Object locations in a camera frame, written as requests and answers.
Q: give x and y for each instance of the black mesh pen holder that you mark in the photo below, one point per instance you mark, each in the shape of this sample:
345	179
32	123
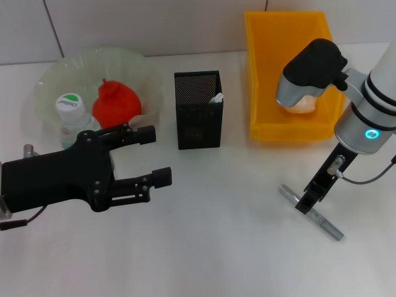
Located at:
198	123

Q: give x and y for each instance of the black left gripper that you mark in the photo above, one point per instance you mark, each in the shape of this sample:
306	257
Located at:
52	179

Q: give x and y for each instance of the green utility knife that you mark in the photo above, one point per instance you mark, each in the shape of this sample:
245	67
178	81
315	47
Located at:
218	98

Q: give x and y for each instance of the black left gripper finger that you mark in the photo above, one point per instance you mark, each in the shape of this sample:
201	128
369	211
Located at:
162	178
145	135

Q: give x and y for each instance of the grey pen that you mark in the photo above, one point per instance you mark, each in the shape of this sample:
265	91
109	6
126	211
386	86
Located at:
328	227

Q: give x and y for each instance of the pale green glass fruit plate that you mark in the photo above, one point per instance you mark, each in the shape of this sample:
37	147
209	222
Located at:
77	68

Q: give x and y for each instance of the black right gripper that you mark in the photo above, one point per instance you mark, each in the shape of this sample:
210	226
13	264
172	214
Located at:
328	173

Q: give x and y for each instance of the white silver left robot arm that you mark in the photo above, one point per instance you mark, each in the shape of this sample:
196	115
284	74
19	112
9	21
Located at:
3	208

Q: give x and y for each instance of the yellow plastic bin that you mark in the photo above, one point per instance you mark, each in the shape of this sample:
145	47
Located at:
266	92

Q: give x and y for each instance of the clear green-label water bottle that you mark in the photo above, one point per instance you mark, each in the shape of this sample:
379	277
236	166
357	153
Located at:
69	106

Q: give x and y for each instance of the orange fruit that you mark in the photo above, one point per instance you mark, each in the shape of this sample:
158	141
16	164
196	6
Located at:
119	102

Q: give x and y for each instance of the white paper ball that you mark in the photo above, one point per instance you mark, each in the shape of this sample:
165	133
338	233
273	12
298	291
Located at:
301	106

